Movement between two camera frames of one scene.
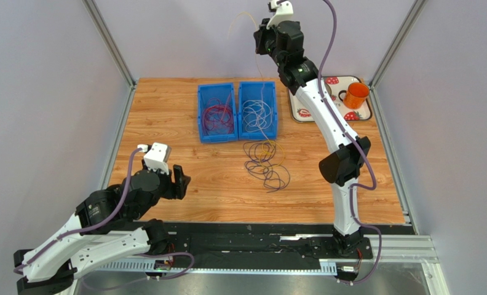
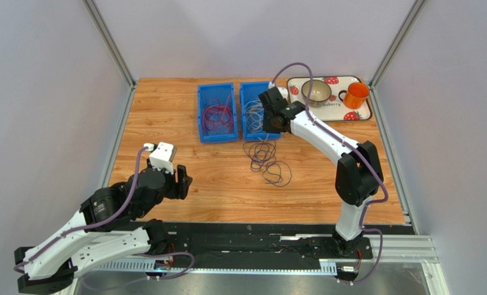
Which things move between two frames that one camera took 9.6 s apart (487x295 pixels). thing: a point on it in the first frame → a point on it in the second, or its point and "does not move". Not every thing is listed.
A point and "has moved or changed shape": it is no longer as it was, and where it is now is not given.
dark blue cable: [277, 176] does not move
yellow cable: [265, 153] has moved or changed shape
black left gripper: [176, 189] does not move
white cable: [257, 115] does not move
